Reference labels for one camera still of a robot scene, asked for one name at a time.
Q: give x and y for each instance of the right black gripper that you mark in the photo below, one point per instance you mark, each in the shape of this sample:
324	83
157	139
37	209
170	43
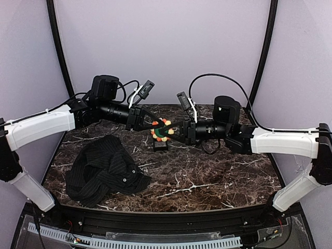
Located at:
189	131

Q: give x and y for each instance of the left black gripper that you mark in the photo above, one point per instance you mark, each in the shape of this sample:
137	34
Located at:
134	118

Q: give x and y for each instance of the flower brooch green orange yellow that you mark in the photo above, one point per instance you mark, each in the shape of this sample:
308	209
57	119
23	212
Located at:
162	134

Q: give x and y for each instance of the black pinstriped shirt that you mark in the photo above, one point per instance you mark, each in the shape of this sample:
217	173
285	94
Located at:
101	167

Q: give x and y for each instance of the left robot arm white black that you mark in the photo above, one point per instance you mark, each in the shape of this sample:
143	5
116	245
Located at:
97	104

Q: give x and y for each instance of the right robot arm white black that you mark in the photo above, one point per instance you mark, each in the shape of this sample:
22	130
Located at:
314	143

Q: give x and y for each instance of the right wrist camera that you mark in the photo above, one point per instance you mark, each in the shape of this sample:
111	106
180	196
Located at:
188	104

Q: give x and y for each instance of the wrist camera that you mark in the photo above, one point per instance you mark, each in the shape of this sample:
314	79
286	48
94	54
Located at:
140	93
188	104

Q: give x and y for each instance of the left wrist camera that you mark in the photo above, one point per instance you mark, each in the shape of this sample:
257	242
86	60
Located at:
140	93

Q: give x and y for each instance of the white slotted cable duct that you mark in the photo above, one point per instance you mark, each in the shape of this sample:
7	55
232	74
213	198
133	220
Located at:
95	242

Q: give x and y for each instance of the left black frame post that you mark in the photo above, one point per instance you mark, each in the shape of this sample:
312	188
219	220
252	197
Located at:
52	15

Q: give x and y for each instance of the black frame post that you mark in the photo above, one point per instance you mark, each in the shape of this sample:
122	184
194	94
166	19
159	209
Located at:
52	15
264	51

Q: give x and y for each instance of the right black frame post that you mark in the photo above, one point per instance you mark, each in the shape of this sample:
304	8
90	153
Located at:
264	51

